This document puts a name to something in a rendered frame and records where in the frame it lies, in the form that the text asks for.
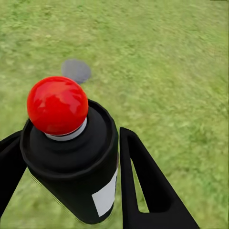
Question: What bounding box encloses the pesticide atomizer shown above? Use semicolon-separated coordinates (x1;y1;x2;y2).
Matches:
20;59;120;225

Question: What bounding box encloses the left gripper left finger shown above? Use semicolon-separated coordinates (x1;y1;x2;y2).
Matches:
0;130;27;217

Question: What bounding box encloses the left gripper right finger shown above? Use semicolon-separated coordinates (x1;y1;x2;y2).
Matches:
119;127;200;229

